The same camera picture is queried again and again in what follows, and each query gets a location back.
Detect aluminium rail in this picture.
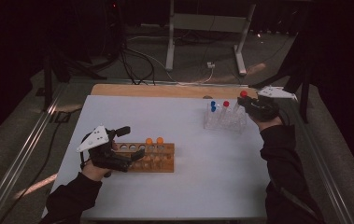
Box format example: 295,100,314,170
285,88,354,224
0,81,70,224

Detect person's left hand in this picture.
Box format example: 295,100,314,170
80,140,120,182

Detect hand-held gripper cable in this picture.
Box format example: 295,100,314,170
78,133,92,171
278,106,291,127

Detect person's right hand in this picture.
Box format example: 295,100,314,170
256,113,285,133

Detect right hand-held gripper cable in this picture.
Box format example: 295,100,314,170
278,106,291,127

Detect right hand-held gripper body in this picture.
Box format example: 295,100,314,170
245,85,298,123

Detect black tripod stand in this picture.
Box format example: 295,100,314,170
41,46,107,110
248,31,312,124

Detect left hand-held gripper cable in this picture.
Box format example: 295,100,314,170
78,133,92,171

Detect orange-capped test tube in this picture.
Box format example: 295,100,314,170
145,137,154,169
155,136,165,169

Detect wooden test tube rack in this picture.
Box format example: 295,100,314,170
111,142,176,174

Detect white cable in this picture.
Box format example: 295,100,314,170
152,55,215,86

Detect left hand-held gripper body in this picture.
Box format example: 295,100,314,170
76,125,135,174

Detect bundle of black cables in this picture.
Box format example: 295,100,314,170
103,6,158,86

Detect black floor cable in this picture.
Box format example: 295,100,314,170
0,106,84,224

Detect red-capped test tube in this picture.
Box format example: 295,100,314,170
234,90,248,115
220,100,231,127

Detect clear plastic test tube rack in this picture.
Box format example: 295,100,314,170
203,104,248,134

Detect white table sheet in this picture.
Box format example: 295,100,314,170
41,94,272,220

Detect white metal stand frame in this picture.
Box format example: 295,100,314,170
164,0,257,77

